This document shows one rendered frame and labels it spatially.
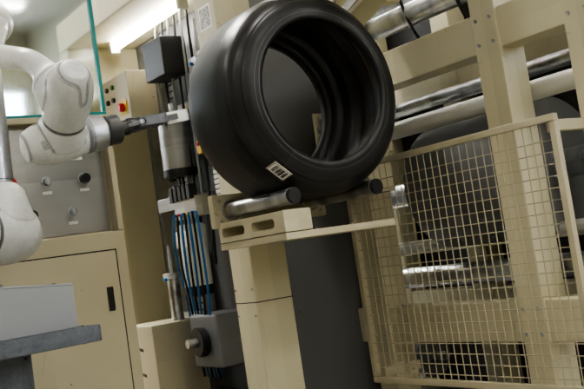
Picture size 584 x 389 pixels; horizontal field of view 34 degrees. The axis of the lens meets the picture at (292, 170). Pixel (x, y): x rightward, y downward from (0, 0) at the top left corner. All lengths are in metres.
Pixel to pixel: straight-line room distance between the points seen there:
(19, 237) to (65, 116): 0.47
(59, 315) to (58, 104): 0.52
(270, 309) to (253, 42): 0.83
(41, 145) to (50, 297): 0.36
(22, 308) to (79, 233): 0.74
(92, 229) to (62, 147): 0.78
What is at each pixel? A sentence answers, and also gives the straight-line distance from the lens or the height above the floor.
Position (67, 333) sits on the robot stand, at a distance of 2.30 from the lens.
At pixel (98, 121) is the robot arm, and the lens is 2.34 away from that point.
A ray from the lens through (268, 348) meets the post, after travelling 2.84.
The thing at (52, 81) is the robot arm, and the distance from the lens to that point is 2.17.
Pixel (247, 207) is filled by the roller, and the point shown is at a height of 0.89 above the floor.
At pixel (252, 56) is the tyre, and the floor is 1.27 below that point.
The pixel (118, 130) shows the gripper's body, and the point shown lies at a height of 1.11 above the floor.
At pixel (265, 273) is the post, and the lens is 2.84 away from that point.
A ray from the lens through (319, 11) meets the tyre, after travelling 2.64.
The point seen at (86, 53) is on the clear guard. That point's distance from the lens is 3.10.
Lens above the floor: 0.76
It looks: 5 degrees up
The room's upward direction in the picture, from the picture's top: 8 degrees counter-clockwise
